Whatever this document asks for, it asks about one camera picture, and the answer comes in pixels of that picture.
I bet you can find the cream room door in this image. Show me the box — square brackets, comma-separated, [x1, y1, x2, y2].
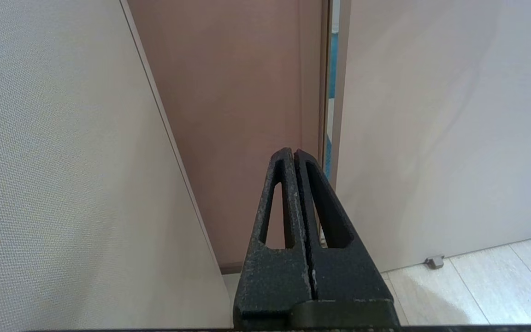
[330, 0, 531, 273]

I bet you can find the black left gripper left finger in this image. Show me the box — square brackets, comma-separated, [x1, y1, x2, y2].
[233, 148, 314, 326]

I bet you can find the beige closet panel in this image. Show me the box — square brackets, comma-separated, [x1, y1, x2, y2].
[0, 0, 232, 332]

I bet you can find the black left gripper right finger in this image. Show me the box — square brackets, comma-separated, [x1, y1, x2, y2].
[294, 148, 400, 327]

